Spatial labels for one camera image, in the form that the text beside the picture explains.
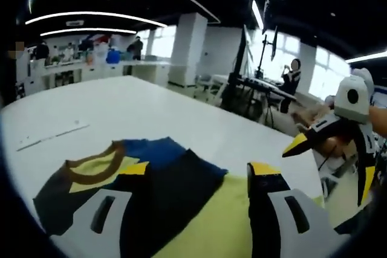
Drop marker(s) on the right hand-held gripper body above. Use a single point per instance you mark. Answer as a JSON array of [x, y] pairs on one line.
[[352, 110]]

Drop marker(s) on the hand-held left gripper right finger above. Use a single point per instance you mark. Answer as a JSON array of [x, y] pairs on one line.
[[266, 209]]

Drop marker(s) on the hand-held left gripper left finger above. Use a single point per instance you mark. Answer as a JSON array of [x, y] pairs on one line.
[[133, 203]]

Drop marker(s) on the yellow-green colour-block garment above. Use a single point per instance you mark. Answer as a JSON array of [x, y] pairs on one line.
[[169, 185]]

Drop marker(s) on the person's dark blue trousers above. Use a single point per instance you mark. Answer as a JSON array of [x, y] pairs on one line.
[[362, 218]]

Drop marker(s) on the dark desk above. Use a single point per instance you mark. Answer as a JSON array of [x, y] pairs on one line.
[[260, 84]]

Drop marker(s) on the black monitor on stand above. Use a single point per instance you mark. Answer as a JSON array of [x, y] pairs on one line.
[[239, 64]]

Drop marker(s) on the white office chair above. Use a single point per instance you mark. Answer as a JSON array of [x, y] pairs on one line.
[[208, 85]]

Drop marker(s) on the white cabinet row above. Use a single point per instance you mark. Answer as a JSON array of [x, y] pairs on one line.
[[90, 72]]

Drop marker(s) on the short curved ceiling light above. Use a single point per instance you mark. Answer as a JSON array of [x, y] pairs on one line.
[[90, 30]]

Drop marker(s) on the ceiling air vent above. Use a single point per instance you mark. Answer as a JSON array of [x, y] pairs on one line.
[[75, 22]]

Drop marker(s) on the long curved ceiling light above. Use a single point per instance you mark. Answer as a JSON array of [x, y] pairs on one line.
[[90, 14]]

